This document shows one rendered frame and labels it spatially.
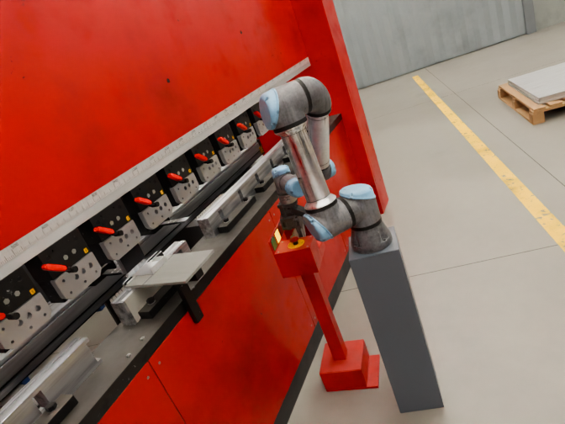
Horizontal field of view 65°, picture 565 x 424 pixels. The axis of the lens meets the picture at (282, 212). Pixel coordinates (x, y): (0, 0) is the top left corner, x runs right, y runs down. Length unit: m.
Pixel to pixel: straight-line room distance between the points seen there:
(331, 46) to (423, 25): 5.76
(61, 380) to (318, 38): 2.63
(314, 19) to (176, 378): 2.49
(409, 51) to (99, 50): 7.66
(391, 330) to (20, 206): 1.31
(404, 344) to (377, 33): 7.52
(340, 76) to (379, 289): 1.97
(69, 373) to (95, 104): 0.83
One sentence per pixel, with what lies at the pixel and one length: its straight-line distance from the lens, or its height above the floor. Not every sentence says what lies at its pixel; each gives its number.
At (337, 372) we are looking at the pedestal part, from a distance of 2.17.
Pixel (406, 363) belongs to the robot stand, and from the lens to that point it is 1.90.
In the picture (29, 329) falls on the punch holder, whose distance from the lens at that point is 1.37.
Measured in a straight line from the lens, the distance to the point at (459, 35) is 9.10.
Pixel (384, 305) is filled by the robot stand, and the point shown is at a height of 0.55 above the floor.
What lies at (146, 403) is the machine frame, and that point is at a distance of 1.50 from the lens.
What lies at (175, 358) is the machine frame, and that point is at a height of 0.75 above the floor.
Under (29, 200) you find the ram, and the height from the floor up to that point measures 1.40.
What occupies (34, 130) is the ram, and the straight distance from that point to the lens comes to 1.45.
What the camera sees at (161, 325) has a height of 0.87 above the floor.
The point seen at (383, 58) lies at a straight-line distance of 8.93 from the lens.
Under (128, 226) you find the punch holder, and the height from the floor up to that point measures 1.17.
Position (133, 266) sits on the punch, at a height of 1.03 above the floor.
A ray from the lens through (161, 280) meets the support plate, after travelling 1.50.
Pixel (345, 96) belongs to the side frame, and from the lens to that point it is 3.33.
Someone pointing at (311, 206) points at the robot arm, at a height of 1.02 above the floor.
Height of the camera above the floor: 1.58
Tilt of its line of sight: 22 degrees down
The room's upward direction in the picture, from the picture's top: 21 degrees counter-clockwise
